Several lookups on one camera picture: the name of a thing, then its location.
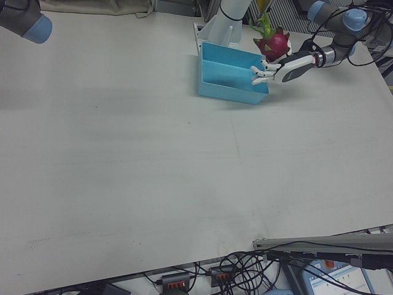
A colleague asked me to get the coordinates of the teach pendant with screen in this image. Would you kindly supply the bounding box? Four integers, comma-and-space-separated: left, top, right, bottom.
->
299, 258, 378, 295

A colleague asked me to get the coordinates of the white camera stand base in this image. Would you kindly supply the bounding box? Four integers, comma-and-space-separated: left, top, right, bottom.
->
192, 0, 252, 58

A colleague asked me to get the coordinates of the red dragon fruit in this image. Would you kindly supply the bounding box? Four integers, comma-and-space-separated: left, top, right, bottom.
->
248, 12, 292, 62

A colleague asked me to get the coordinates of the light blue plastic box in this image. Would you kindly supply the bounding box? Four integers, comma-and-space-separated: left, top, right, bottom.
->
196, 42, 270, 106

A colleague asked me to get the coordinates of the beige cloth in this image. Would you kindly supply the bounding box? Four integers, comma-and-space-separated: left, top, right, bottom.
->
39, 0, 153, 18

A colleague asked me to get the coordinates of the grey ribbed metal panel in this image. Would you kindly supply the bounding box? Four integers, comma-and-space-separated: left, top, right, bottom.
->
242, 0, 335, 39

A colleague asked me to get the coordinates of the black box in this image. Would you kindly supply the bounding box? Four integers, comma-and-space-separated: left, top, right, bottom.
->
293, 0, 313, 15

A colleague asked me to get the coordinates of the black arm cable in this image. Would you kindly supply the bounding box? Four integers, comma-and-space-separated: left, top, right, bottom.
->
302, 0, 393, 67

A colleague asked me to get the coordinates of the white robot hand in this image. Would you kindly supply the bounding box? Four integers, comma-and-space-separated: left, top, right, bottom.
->
250, 52, 317, 86

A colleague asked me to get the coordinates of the aluminium profile bar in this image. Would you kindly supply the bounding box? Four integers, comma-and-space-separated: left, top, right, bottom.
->
252, 224, 393, 262

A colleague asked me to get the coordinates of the grey orange usb hub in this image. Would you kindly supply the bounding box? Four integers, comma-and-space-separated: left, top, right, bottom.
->
155, 272, 193, 291
208, 265, 237, 288

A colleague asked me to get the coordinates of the yellow black striped post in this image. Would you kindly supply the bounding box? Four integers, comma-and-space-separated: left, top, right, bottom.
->
256, 0, 274, 15

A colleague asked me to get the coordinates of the tangled black cable bundle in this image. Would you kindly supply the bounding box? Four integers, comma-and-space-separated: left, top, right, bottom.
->
190, 239, 308, 295

